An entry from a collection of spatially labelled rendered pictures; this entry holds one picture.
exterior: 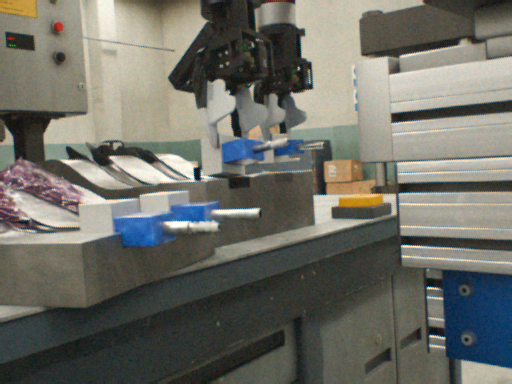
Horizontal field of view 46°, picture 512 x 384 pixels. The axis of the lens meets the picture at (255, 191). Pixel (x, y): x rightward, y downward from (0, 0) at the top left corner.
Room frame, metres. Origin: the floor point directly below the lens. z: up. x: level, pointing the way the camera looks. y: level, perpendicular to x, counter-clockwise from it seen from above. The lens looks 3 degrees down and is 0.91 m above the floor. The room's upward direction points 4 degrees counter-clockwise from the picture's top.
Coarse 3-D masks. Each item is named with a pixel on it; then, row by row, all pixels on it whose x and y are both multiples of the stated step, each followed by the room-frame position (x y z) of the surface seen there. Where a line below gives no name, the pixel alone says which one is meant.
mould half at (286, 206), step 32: (64, 160) 0.97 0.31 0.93; (128, 160) 1.06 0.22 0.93; (96, 192) 0.91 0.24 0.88; (128, 192) 0.87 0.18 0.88; (160, 192) 0.83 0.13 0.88; (192, 192) 0.79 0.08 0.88; (224, 192) 0.80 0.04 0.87; (256, 192) 0.86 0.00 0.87; (288, 192) 0.92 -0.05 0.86; (224, 224) 0.80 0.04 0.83; (256, 224) 0.86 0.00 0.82; (288, 224) 0.92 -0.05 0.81
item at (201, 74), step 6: (198, 60) 0.83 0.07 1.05; (198, 66) 0.83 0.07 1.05; (204, 66) 0.83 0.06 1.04; (198, 72) 0.82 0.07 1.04; (204, 72) 0.83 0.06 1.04; (198, 78) 0.82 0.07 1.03; (204, 78) 0.82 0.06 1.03; (210, 78) 0.83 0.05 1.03; (198, 84) 0.82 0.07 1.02; (204, 84) 0.82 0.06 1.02; (198, 90) 0.82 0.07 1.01; (204, 90) 0.82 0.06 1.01; (198, 96) 0.82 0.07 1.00; (204, 96) 0.82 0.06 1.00; (198, 102) 0.82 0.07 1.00; (204, 102) 0.82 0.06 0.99; (198, 108) 0.82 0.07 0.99
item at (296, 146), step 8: (272, 136) 1.12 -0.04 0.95; (280, 136) 1.14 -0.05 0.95; (288, 144) 1.10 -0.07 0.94; (296, 144) 1.11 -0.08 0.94; (304, 144) 1.10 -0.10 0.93; (312, 144) 1.09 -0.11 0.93; (320, 144) 1.08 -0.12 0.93; (264, 152) 1.13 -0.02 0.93; (272, 152) 1.12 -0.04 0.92; (280, 152) 1.12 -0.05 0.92; (288, 152) 1.10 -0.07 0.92; (296, 152) 1.11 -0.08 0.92; (264, 160) 1.14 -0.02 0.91; (272, 160) 1.12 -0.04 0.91; (280, 160) 1.14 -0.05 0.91
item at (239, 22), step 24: (216, 0) 0.84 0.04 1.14; (240, 0) 0.83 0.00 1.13; (216, 24) 0.86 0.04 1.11; (240, 24) 0.83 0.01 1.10; (216, 48) 0.83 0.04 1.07; (240, 48) 0.80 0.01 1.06; (264, 48) 0.85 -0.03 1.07; (216, 72) 0.84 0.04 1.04; (240, 72) 0.82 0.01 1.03; (264, 72) 0.84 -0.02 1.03
